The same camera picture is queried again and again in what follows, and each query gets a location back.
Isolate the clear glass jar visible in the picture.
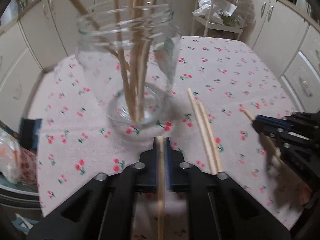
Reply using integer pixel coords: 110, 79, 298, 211
75, 0, 181, 128

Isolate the person's right hand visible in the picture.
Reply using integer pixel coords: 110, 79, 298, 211
266, 150, 312, 209

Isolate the wooden chopstick on table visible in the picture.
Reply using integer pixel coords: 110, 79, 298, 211
199, 101, 223, 173
187, 88, 217, 174

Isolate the upright chopstick in jar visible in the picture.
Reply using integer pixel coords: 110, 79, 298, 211
113, 0, 135, 122
137, 0, 157, 122

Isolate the plastic bag trash bin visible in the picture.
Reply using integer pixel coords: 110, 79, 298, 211
0, 128, 37, 185

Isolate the blue broom and dustpan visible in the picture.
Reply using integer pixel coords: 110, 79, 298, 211
18, 118, 42, 152

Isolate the leaning chopstick in jar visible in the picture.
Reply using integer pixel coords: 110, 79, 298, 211
69, 0, 119, 58

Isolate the white wire storage rack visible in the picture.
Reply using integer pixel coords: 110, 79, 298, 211
191, 0, 255, 40

